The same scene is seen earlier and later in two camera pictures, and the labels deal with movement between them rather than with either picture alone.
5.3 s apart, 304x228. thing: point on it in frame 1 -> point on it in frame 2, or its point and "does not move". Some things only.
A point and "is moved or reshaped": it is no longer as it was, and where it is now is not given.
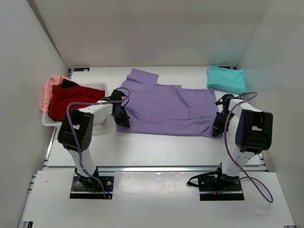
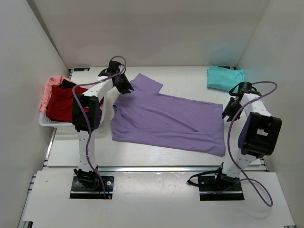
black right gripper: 218,129 -> 227,111
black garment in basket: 66,83 does not move
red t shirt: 60,99 does not move
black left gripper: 124,121 -> 124,90
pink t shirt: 53,81 does not move
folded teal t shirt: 229,80 does not move
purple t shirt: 166,109 is moved or reshaped
